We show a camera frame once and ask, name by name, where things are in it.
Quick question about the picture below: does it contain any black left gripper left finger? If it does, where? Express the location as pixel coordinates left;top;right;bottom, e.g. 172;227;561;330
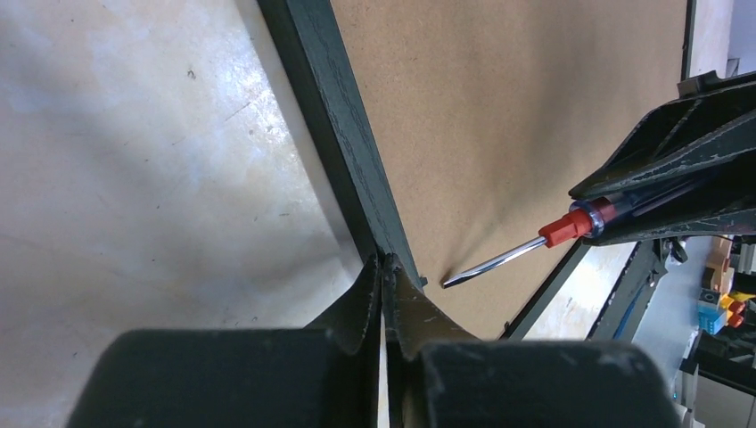
68;256;382;427

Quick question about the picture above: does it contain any blue red handled screwdriver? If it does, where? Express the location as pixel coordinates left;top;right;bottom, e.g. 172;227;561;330
441;193;683;288

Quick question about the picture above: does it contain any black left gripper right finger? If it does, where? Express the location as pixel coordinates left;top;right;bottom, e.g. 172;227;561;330
382;254;682;427

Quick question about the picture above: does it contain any black wooden picture frame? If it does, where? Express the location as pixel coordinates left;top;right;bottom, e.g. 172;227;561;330
259;1;687;339

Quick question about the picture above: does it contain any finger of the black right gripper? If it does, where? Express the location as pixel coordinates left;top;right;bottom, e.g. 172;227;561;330
569;71;755;199
584;194;755;246

